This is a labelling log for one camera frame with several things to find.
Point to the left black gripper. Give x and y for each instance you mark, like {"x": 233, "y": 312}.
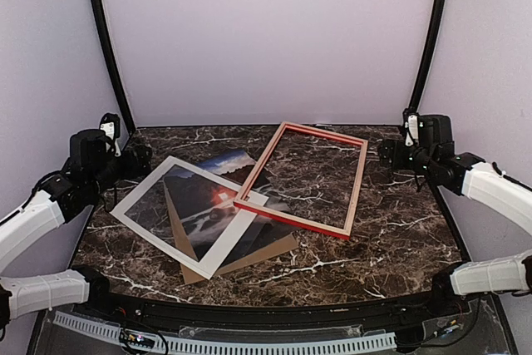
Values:
{"x": 132, "y": 171}

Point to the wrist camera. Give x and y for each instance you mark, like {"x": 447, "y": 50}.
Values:
{"x": 111, "y": 124}
{"x": 410, "y": 124}

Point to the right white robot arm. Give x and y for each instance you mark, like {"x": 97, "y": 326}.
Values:
{"x": 427, "y": 148}

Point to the brown backing board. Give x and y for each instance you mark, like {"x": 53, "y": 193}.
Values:
{"x": 184, "y": 213}

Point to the landscape photo print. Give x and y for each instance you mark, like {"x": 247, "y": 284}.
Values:
{"x": 232, "y": 165}

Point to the right black corner post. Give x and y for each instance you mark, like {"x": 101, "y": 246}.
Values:
{"x": 426, "y": 57}

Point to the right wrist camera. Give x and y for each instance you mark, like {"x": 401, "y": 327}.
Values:
{"x": 410, "y": 124}

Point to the white mat board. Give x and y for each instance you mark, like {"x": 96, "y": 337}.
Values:
{"x": 144, "y": 209}

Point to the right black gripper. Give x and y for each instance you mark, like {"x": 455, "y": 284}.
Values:
{"x": 385, "y": 155}

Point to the left black corner post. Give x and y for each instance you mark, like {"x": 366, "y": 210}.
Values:
{"x": 104, "y": 36}

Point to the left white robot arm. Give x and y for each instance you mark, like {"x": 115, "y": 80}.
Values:
{"x": 95, "y": 165}

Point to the white cable tray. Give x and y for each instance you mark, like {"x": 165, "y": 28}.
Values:
{"x": 153, "y": 343}

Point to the black corner post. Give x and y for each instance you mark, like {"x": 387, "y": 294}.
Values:
{"x": 104, "y": 36}
{"x": 426, "y": 57}

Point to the red wooden picture frame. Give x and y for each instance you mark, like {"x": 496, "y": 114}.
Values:
{"x": 243, "y": 198}

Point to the black front table rail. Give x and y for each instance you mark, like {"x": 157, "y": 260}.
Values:
{"x": 397, "y": 313}

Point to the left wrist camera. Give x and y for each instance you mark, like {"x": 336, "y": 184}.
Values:
{"x": 111, "y": 124}

